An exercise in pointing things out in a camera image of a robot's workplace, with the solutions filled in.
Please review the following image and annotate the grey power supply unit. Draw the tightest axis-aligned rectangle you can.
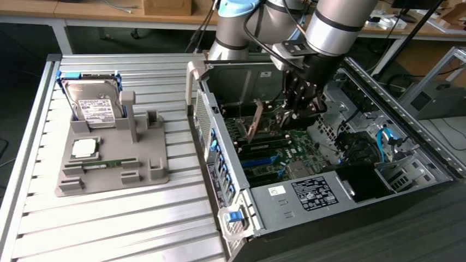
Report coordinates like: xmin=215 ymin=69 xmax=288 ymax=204
xmin=248 ymin=170 xmax=356 ymax=230

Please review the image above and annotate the silver chipset heatsink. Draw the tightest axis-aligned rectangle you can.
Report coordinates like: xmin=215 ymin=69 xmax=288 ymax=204
xmin=287 ymin=160 xmax=316 ymax=178

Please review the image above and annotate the wooden desk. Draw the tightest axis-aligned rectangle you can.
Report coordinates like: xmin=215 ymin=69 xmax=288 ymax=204
xmin=0 ymin=0 xmax=466 ymax=41

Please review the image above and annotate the white box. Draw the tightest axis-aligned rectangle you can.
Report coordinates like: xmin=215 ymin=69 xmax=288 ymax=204
xmin=377 ymin=16 xmax=407 ymax=30

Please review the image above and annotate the perforated metal disk bay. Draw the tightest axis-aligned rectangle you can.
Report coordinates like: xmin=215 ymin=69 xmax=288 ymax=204
xmin=312 ymin=68 xmax=368 ymax=142

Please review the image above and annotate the black stand pole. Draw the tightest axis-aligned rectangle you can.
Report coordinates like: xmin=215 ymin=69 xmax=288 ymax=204
xmin=369 ymin=0 xmax=446 ymax=81

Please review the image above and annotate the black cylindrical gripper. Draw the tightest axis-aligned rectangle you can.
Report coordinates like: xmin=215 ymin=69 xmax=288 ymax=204
xmin=285 ymin=54 xmax=344 ymax=91

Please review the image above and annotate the hard disk in blue frame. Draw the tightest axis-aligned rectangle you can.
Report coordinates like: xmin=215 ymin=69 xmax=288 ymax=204
xmin=56 ymin=70 xmax=128 ymax=129

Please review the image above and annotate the grey plastic parts rack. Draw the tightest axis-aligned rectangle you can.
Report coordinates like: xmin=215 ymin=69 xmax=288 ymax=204
xmin=53 ymin=90 xmax=170 ymax=198

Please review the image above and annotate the brown cardboard box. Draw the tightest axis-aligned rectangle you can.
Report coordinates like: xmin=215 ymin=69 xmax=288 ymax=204
xmin=142 ymin=0 xmax=193 ymax=16

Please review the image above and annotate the beige case handle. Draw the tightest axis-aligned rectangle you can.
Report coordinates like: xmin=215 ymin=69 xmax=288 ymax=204
xmin=185 ymin=60 xmax=212 ymax=106

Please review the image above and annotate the CPU socket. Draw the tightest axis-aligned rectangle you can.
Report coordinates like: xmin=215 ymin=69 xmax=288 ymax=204
xmin=241 ymin=116 xmax=272 ymax=137

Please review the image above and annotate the green Dell motherboard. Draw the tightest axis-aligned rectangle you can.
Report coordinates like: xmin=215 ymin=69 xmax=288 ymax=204
xmin=223 ymin=103 xmax=328 ymax=188

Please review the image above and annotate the open black PC case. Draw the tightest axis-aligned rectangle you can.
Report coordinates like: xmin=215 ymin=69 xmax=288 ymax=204
xmin=185 ymin=53 xmax=466 ymax=262

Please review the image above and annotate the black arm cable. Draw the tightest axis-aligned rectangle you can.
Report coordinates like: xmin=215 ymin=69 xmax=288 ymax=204
xmin=182 ymin=0 xmax=307 ymax=66

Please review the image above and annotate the aluminium profile frame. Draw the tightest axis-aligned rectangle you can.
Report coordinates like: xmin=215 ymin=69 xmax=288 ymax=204
xmin=428 ymin=45 xmax=466 ymax=82

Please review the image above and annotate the light blue data wire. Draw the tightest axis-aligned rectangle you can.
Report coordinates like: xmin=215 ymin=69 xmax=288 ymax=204
xmin=375 ymin=127 xmax=397 ymax=164

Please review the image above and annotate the blue expansion slot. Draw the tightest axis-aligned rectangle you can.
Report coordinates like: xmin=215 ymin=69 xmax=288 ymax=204
xmin=239 ymin=155 xmax=279 ymax=169

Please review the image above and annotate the grey computer tower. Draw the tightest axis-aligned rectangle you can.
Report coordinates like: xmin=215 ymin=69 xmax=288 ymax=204
xmin=397 ymin=80 xmax=466 ymax=121

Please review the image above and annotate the green RAM stick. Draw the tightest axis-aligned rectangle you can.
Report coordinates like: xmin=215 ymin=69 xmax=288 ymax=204
xmin=65 ymin=158 xmax=134 ymax=169

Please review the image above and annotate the slotted metal disk bay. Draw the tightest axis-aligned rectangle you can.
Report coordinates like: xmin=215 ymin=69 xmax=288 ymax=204
xmin=373 ymin=157 xmax=454 ymax=193

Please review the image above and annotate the silver CPU chip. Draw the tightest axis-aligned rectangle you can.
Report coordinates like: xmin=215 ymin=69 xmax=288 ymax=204
xmin=70 ymin=138 xmax=101 ymax=160

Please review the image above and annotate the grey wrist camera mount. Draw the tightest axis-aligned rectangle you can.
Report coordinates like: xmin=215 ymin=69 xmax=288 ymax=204
xmin=271 ymin=40 xmax=316 ymax=72

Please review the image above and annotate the black monitor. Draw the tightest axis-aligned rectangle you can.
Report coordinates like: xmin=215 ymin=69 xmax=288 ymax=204
xmin=391 ymin=0 xmax=419 ymax=23

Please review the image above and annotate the graphics card with black cooler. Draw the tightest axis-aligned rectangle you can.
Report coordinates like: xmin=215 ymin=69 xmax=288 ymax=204
xmin=245 ymin=98 xmax=327 ymax=145

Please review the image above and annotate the blue case latch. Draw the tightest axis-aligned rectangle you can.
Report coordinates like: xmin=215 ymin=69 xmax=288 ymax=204
xmin=223 ymin=210 xmax=244 ymax=225

